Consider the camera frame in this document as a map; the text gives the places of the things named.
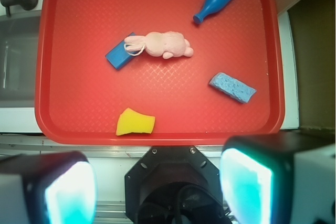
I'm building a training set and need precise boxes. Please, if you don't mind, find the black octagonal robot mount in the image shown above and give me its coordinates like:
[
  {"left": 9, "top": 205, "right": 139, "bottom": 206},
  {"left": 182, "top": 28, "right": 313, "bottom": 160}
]
[{"left": 124, "top": 146, "right": 232, "bottom": 223}]

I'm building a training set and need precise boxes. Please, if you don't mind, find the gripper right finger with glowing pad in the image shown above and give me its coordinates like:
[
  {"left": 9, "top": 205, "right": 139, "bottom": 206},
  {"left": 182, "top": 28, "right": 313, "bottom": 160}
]
[{"left": 219, "top": 131, "right": 335, "bottom": 223}]

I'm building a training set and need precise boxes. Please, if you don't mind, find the red plastic tray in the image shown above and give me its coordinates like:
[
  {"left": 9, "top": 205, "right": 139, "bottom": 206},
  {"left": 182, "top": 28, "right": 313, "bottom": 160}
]
[{"left": 35, "top": 0, "right": 285, "bottom": 146}]

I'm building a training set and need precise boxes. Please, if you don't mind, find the light blue sponge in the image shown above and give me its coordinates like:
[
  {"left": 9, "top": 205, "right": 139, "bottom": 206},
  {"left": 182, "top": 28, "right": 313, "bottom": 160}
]
[{"left": 209, "top": 72, "right": 257, "bottom": 103}]

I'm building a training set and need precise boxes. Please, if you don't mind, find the pink plush bunny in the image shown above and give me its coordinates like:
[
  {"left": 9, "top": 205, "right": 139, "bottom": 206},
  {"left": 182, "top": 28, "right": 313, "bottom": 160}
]
[{"left": 124, "top": 31, "right": 194, "bottom": 59}]

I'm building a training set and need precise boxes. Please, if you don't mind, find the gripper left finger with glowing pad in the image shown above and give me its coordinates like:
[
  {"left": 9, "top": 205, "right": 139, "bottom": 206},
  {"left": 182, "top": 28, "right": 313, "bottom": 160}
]
[{"left": 1, "top": 151, "right": 98, "bottom": 223}]

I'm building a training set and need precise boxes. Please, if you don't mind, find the yellow sponge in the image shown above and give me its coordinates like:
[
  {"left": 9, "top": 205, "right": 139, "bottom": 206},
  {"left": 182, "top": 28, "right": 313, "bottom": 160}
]
[{"left": 115, "top": 108, "right": 155, "bottom": 136}]

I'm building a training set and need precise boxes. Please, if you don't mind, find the grey sink basin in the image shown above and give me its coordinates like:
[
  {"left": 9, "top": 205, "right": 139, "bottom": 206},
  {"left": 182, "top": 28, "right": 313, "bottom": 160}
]
[{"left": 1, "top": 14, "right": 40, "bottom": 108}]

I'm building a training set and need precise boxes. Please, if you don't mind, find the blue rectangular block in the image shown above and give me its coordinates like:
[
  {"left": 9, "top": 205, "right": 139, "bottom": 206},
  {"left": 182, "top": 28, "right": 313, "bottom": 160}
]
[{"left": 106, "top": 40, "right": 134, "bottom": 70}]

